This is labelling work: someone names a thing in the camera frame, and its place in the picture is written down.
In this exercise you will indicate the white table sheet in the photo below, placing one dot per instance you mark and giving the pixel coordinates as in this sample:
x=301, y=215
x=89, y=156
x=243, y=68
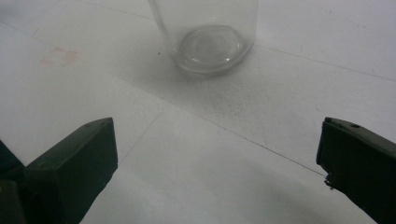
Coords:
x=218, y=140

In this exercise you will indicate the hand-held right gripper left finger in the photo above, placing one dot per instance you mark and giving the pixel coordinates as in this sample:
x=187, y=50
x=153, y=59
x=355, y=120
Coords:
x=71, y=168

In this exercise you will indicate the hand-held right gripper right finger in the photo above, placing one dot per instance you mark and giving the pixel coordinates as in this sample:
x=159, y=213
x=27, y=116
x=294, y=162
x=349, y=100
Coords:
x=361, y=165

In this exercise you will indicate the clear glass jar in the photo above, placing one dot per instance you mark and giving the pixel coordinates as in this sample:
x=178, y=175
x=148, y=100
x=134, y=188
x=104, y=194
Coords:
x=214, y=46

